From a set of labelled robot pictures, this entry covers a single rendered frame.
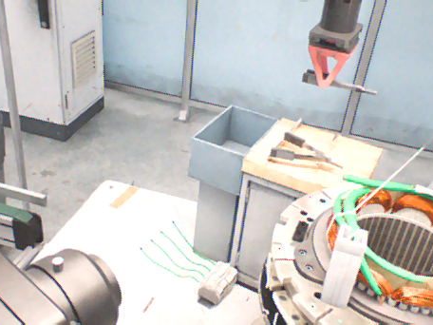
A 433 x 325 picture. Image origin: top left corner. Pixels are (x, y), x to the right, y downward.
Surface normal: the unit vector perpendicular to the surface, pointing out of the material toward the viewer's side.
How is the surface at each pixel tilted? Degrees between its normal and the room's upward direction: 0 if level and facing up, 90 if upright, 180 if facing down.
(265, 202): 90
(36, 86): 90
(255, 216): 90
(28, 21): 90
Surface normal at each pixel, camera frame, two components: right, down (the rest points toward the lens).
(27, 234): -0.28, 0.49
